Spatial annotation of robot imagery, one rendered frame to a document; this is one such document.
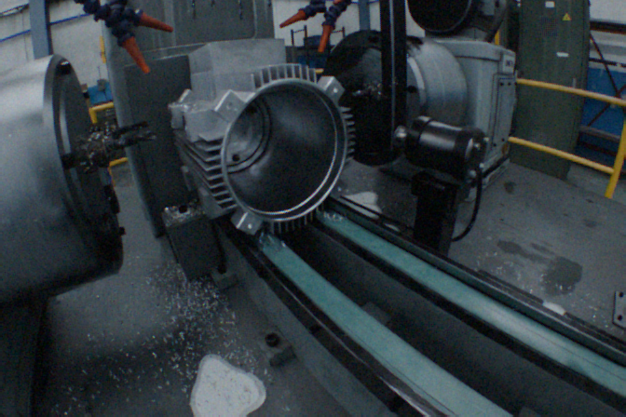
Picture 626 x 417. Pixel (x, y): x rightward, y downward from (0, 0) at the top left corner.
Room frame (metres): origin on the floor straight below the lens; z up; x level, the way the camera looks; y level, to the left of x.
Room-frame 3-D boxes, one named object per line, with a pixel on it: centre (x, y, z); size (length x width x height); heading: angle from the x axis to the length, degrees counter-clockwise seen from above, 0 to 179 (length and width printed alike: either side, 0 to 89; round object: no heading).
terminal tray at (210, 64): (0.39, 0.10, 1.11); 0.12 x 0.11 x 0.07; 35
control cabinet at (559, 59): (2.25, -2.57, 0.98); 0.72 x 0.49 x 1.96; 30
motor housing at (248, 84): (0.36, 0.08, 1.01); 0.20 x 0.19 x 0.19; 35
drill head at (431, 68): (0.55, -0.20, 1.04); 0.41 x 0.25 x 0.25; 125
